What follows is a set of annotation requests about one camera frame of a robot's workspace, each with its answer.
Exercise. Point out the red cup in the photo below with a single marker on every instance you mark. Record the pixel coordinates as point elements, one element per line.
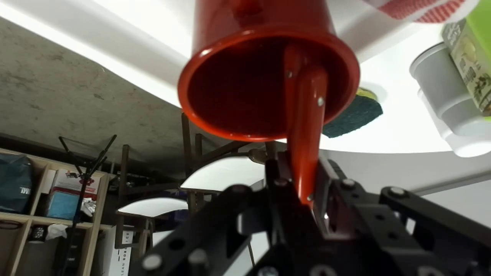
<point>231,77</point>

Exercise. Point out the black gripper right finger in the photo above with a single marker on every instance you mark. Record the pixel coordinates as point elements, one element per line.
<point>420,224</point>

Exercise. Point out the white red-striped towel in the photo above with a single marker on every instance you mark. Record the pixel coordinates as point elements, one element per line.
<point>409,9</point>

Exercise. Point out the green plastic bottle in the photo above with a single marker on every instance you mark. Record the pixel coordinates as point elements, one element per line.
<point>476,51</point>

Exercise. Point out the black tripod stand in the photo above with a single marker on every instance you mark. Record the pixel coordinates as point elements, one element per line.
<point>82,204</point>

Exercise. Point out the blue bag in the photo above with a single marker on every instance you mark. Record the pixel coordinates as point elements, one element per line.
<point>16,181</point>

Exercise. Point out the small grey plastic cup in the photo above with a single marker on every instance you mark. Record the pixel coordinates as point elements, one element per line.
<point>446,108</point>

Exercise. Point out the blue and red box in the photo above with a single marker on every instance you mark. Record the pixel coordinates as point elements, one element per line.
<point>70,201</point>

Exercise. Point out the teal and yellow sponge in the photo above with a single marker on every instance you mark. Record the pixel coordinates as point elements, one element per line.
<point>358,115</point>

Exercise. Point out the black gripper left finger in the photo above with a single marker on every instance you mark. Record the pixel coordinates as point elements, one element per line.
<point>205,224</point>

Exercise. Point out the wooden shelf unit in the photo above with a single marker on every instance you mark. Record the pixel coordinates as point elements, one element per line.
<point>25,224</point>

